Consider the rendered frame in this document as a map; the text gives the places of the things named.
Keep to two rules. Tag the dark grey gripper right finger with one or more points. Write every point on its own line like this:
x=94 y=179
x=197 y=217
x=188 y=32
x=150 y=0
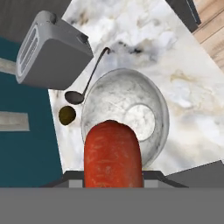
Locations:
x=154 y=179

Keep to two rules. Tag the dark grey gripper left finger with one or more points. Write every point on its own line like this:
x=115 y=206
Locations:
x=73 y=179

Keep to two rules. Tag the orange carrot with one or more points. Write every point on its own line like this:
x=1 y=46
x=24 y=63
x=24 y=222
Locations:
x=112 y=154

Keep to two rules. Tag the dark grey sink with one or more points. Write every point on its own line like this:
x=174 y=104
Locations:
x=201 y=175

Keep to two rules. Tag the white marbled bowl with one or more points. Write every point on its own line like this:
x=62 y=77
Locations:
x=122 y=99

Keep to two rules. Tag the dark olive round fruit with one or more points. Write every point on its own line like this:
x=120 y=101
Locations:
x=67 y=115

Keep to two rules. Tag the dark grey ladle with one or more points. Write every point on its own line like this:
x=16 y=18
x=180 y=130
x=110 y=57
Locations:
x=84 y=84

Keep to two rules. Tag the grey toaster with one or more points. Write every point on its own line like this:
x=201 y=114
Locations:
x=52 y=55

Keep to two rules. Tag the dark grey cabinet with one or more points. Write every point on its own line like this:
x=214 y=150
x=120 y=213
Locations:
x=186 y=13

